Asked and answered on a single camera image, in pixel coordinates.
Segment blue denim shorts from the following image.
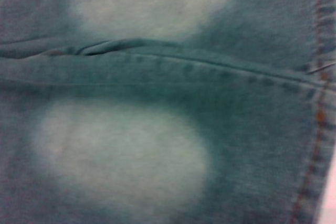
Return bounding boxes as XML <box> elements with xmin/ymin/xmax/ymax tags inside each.
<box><xmin>0</xmin><ymin>0</ymin><xmax>336</xmax><ymax>224</ymax></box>

